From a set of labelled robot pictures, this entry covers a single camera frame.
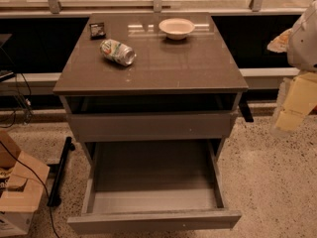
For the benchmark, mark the crushed green soda can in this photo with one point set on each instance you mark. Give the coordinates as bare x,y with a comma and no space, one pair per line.
117,52

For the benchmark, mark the black stand leg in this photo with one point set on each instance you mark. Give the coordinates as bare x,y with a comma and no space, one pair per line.
245,109
58,170

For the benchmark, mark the black stand leg right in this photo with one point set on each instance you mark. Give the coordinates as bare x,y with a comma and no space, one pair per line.
245,109

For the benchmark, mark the grey top drawer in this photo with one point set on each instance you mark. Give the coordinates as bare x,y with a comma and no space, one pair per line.
145,127

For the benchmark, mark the grey drawer cabinet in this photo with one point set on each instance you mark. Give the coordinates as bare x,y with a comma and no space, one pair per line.
191,76

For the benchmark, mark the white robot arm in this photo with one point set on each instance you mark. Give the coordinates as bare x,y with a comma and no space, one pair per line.
300,41

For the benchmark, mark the grey drawer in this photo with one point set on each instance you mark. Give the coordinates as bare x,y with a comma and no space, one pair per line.
145,127
154,186

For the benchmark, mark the white paper bowl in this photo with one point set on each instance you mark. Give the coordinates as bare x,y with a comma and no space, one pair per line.
176,28

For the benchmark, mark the cardboard box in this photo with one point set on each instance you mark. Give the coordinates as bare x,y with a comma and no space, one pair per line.
22,187

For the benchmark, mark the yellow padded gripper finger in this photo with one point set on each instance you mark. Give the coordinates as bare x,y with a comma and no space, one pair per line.
296,98

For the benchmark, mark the small black snack packet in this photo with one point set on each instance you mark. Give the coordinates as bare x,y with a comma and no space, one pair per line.
97,31

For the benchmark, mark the black stand leg left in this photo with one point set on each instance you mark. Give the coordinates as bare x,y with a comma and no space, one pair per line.
58,170

